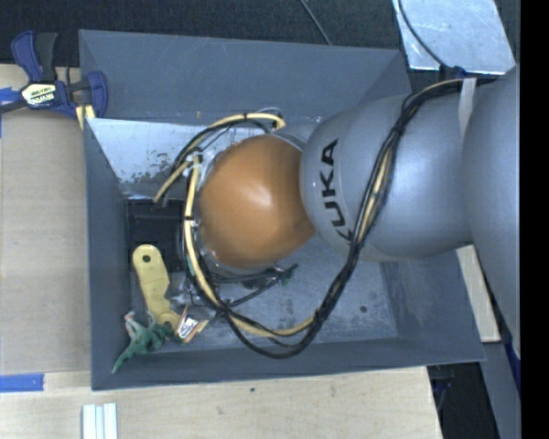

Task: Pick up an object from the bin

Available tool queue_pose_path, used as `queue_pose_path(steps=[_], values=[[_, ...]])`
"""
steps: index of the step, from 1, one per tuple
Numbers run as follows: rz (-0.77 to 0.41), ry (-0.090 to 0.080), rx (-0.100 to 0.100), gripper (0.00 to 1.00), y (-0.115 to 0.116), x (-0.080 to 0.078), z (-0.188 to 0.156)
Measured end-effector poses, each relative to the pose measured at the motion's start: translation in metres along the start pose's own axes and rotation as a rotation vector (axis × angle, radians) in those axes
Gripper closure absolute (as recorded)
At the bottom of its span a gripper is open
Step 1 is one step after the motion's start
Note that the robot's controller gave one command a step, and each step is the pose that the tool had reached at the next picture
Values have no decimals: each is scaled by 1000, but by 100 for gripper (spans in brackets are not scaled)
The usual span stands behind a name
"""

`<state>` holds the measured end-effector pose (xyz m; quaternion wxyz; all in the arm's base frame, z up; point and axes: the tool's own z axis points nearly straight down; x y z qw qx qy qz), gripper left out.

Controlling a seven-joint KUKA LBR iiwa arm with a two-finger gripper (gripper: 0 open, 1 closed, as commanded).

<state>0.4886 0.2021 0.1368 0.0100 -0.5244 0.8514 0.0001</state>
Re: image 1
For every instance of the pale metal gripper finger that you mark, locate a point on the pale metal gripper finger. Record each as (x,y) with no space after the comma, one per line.
(193,326)
(182,323)

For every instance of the yellow flat plastic tool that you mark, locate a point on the yellow flat plastic tool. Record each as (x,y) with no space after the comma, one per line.
(153,277)

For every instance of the green toy dinosaur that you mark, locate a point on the green toy dinosaur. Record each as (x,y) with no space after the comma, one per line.
(144,339)

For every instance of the black square box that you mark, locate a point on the black square box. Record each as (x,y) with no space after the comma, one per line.
(151,227)

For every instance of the grey metal bin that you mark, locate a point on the grey metal bin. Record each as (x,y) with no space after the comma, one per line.
(164,76)

